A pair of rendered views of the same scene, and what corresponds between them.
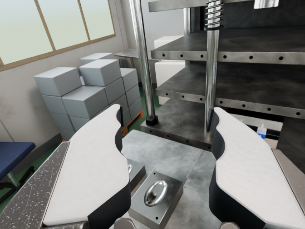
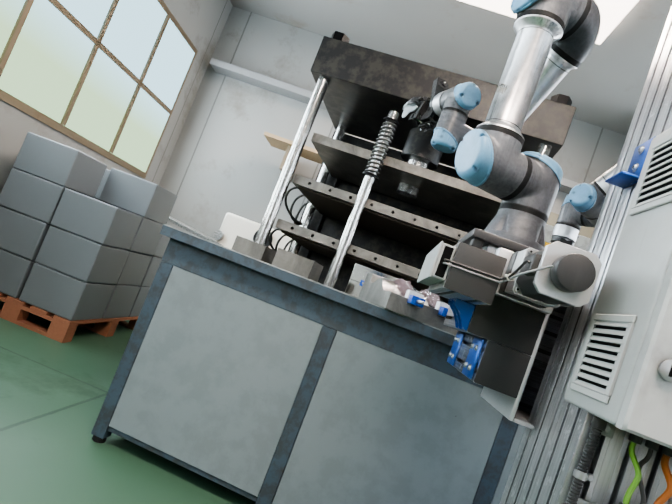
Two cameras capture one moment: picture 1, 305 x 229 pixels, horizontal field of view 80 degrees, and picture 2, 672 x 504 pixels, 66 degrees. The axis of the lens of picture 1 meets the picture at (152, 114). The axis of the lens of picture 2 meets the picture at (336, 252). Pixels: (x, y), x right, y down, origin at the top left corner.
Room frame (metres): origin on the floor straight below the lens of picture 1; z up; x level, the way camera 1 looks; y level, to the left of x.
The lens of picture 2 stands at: (-1.40, 0.80, 0.80)
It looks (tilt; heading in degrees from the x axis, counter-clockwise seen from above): 4 degrees up; 335
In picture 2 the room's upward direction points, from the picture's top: 21 degrees clockwise
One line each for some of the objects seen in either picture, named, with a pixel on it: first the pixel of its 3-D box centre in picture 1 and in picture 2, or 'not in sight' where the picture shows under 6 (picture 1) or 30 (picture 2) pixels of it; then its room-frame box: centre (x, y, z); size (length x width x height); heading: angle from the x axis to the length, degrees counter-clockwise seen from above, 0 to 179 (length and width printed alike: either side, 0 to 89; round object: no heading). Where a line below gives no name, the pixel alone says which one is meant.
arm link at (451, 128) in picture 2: not in sight; (453, 133); (-0.19, 0.00, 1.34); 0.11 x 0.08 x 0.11; 84
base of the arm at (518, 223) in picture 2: not in sight; (517, 230); (-0.46, -0.09, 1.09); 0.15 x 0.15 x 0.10
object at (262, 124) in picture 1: (256, 109); (378, 291); (0.99, -0.66, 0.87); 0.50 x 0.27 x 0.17; 144
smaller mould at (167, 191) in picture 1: (156, 198); (298, 265); (0.48, 0.03, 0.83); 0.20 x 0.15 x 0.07; 144
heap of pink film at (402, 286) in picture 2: not in sight; (413, 290); (0.16, -0.30, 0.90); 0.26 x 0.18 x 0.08; 161
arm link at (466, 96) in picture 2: not in sight; (460, 99); (-0.19, 0.02, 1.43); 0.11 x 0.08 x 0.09; 174
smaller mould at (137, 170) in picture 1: (124, 176); (255, 250); (0.62, 0.17, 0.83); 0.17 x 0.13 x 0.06; 144
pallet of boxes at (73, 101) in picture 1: (99, 100); (93, 244); (2.31, 0.69, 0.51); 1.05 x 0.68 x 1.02; 149
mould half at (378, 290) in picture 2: not in sight; (407, 300); (0.16, -0.29, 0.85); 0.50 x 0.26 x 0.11; 161
